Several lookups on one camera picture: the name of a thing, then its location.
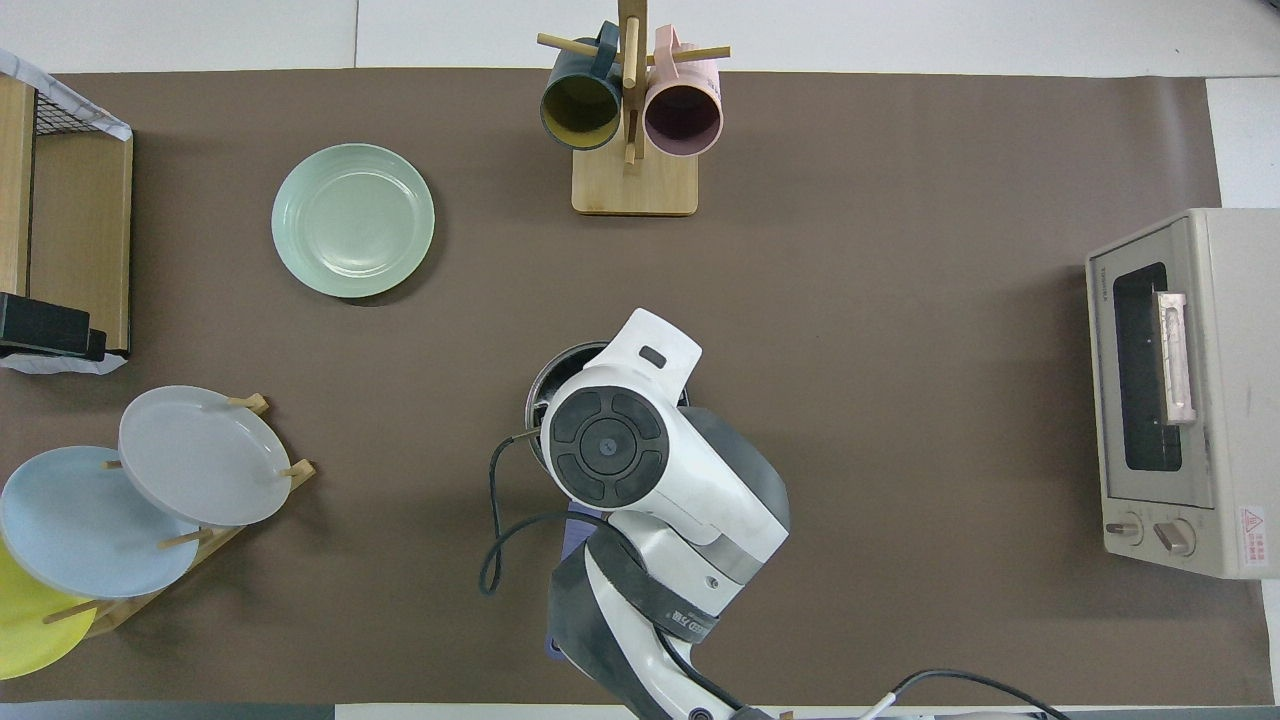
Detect grey plate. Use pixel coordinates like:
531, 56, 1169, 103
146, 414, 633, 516
118, 386, 294, 528

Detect light blue plate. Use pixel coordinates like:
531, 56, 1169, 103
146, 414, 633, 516
0, 446, 201, 599

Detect wooden plate rack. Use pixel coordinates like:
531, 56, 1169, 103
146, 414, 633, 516
40, 393, 317, 641

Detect green plate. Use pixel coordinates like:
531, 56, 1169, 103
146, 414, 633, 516
271, 143, 436, 299

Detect yellow plate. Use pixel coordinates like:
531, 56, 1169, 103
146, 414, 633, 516
0, 538, 98, 681

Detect white patterned cloth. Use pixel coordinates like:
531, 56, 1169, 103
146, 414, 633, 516
0, 48, 133, 141
0, 350, 129, 377

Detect wooden crate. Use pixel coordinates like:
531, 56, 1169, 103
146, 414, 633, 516
0, 75, 134, 353

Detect dark teal mug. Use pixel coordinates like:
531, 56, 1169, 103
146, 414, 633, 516
540, 22, 623, 151

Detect wooden mug tree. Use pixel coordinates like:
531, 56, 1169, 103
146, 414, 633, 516
537, 0, 731, 217

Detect pink ribbed mug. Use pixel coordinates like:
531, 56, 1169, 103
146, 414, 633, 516
643, 25, 723, 158

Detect brown table mat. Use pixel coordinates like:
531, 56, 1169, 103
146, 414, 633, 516
0, 68, 1273, 706

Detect beige toaster oven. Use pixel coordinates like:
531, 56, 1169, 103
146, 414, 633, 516
1085, 208, 1280, 581

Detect black wire basket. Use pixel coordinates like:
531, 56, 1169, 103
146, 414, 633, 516
30, 85, 116, 137

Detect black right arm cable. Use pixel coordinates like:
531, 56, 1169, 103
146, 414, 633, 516
478, 427, 1073, 720

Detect dark pot purple handle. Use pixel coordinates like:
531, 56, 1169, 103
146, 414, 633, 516
525, 342, 607, 658

